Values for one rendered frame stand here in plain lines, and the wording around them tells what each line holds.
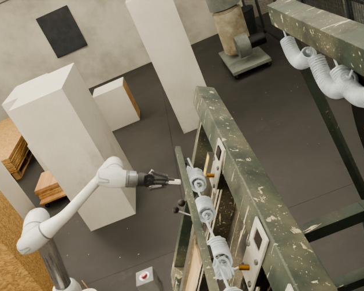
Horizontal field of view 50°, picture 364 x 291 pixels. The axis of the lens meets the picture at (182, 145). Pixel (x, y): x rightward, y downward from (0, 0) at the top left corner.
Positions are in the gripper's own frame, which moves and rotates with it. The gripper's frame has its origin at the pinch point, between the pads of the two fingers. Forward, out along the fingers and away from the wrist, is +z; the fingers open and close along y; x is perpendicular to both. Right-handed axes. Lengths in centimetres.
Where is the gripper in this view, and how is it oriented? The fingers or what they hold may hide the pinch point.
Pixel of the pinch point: (174, 181)
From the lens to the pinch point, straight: 213.5
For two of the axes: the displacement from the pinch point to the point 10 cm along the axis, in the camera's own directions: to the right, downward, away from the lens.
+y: -1.5, 8.8, 4.4
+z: 9.8, 0.7, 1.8
